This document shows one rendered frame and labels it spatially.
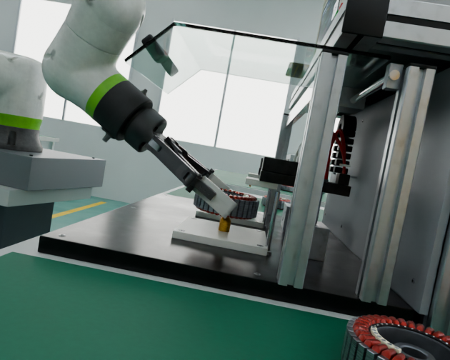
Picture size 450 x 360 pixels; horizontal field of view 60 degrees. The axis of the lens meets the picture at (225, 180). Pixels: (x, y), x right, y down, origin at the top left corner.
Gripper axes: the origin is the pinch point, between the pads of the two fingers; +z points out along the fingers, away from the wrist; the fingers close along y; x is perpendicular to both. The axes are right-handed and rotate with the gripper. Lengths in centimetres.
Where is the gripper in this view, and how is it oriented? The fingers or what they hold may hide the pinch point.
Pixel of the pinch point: (225, 199)
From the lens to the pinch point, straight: 67.5
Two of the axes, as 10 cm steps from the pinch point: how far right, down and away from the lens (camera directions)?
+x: 6.5, -7.5, -0.9
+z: 7.5, 6.6, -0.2
